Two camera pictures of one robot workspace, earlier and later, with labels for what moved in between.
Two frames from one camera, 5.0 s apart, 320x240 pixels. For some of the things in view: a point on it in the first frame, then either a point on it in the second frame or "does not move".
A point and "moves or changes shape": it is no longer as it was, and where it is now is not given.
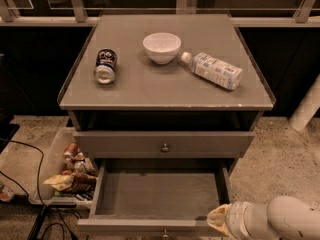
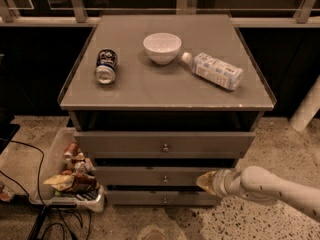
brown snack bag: x=74 y=182 does not move
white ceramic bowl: x=161 y=47 does not move
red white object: x=6 y=193 does not move
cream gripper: x=234 y=219 to x=220 y=182
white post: x=306 y=108 does not move
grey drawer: x=158 y=195 moves or changes shape
